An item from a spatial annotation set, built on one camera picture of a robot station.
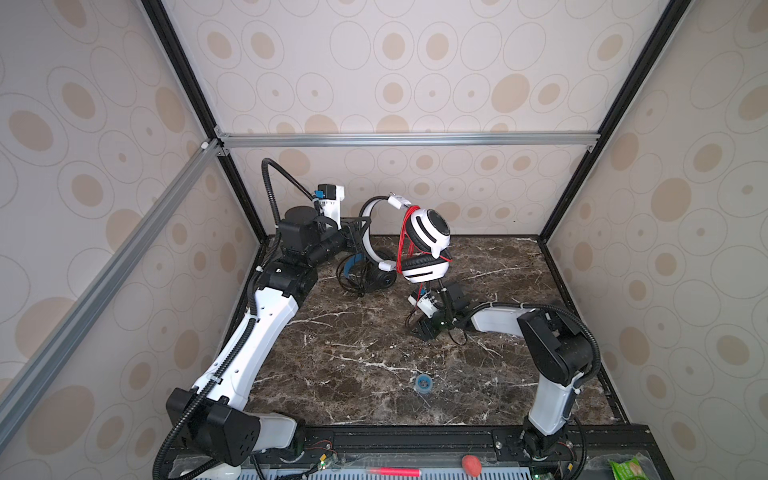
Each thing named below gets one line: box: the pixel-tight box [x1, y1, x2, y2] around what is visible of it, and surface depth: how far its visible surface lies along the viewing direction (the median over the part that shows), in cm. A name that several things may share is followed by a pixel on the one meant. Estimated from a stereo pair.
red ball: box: [462, 455, 483, 477], surface depth 70 cm
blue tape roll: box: [416, 374, 433, 394], surface depth 85 cm
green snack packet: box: [608, 457, 649, 480], surface depth 70 cm
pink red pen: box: [366, 467, 422, 477], surface depth 71 cm
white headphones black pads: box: [359, 194, 451, 284], surface depth 58 cm
